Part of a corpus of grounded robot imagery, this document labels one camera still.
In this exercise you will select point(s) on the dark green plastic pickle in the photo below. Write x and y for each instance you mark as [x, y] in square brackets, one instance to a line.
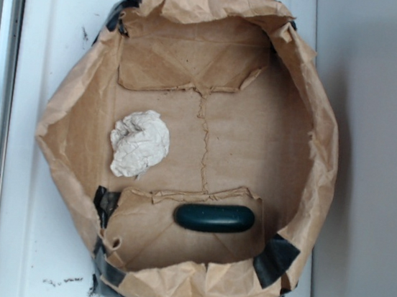
[214, 218]

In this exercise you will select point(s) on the brown paper bag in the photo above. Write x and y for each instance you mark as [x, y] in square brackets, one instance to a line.
[250, 125]

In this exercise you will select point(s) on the crumpled white paper ball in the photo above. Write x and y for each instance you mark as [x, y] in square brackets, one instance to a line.
[139, 141]

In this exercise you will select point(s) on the white plastic tray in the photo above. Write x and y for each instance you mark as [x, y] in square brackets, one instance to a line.
[41, 254]

